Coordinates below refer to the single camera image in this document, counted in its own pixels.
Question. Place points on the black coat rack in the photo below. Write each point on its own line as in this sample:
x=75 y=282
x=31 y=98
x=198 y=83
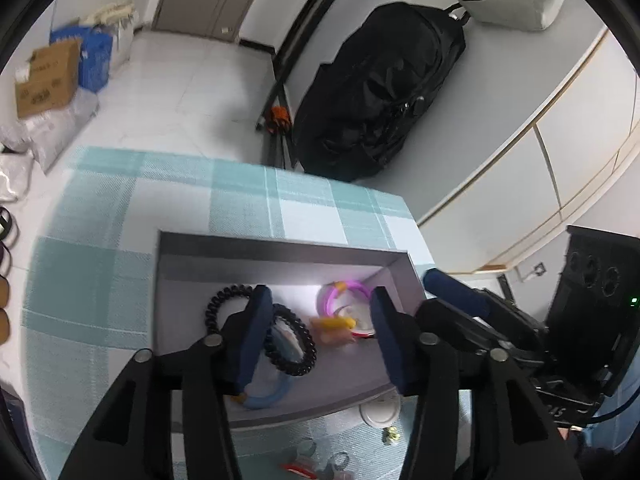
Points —
x=280 y=150

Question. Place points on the teal plaid tablecloth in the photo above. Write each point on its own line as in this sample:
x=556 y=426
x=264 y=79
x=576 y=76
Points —
x=100 y=260

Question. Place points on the clear plastic wrap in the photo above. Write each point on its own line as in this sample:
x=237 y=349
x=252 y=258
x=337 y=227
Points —
x=65 y=125
x=12 y=175

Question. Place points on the white round lid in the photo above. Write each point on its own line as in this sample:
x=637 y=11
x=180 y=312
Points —
x=377 y=412

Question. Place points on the purple bangle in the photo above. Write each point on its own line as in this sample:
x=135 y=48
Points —
x=325 y=295

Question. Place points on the brown cardboard box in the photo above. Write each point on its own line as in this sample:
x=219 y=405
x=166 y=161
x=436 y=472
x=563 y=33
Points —
x=47 y=80

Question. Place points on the orange black tool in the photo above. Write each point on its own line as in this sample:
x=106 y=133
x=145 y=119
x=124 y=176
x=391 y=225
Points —
x=279 y=117

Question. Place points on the black backpack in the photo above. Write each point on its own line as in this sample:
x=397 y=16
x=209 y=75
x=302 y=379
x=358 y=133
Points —
x=375 y=85

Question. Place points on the brown slipper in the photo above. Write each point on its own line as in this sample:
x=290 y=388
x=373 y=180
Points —
x=4 y=325
x=4 y=292

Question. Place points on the white wall socket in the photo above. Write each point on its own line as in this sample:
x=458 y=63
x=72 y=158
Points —
x=532 y=271

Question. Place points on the small flower earring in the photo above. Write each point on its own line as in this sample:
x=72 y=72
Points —
x=391 y=436

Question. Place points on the grey cardboard box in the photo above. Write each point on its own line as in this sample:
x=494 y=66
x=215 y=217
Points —
x=200 y=270

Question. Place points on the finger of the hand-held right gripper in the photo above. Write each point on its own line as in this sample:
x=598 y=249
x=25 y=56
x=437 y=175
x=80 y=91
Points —
x=450 y=287
x=450 y=317

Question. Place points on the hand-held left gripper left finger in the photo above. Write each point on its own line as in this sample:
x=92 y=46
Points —
x=252 y=340

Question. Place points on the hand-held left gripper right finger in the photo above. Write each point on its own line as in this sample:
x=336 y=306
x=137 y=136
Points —
x=387 y=340

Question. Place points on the white plastic bag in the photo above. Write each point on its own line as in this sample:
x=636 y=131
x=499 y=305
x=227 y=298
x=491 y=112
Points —
x=122 y=40

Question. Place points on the beige canvas bag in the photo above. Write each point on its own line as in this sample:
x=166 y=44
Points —
x=112 y=12

